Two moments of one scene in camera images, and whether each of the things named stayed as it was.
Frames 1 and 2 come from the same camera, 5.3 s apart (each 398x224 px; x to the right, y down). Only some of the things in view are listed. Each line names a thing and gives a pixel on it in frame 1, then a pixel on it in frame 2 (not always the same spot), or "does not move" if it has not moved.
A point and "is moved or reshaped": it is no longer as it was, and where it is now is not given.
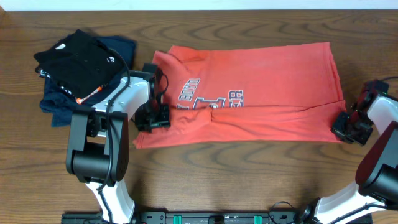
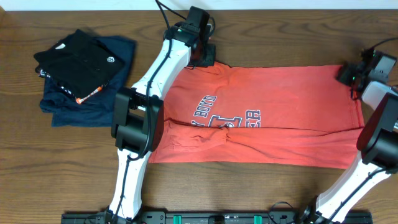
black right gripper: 337,129 → 344,72
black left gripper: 165,122 → 211,51
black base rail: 213,217 does not move
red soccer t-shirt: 263,93 is moved or reshaped
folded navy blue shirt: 59,104 does not move
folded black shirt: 79,64 does not move
